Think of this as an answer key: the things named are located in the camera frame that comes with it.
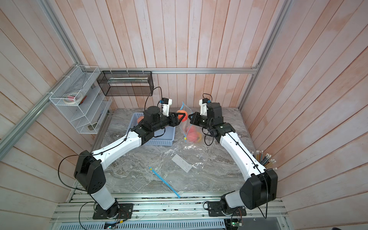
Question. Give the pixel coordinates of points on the light blue plastic basket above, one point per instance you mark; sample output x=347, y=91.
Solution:
x=166, y=136

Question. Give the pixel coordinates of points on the yellow red peach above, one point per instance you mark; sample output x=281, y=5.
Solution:
x=196, y=137

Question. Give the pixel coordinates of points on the orange peach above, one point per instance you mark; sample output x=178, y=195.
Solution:
x=182, y=115

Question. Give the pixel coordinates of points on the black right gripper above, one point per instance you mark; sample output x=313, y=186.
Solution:
x=196, y=121

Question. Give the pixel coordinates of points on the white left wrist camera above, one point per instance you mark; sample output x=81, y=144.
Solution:
x=166, y=103

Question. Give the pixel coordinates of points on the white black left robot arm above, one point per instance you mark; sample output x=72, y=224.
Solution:
x=89, y=171

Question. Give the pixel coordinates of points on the clear zip-top bag blue zipper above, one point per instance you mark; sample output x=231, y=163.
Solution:
x=185, y=126

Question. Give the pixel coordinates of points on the black mesh wall basket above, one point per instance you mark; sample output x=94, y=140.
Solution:
x=126, y=83

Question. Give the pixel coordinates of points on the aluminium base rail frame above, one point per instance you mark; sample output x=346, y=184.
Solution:
x=166, y=211

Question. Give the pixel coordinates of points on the white wire mesh shelf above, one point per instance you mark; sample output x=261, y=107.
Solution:
x=87, y=116

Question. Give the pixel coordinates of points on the tape roll on shelf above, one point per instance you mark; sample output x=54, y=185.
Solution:
x=73, y=98

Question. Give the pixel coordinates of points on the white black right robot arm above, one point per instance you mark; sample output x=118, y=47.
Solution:
x=260, y=185

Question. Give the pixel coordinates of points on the large pink peach front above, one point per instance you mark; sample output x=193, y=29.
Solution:
x=192, y=129

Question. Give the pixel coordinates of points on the bundle of coloured pencils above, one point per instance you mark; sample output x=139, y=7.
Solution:
x=265, y=159

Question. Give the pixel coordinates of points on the pink peach back left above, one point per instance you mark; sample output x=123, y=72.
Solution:
x=140, y=119

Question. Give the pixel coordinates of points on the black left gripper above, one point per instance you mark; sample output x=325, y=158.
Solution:
x=176, y=121

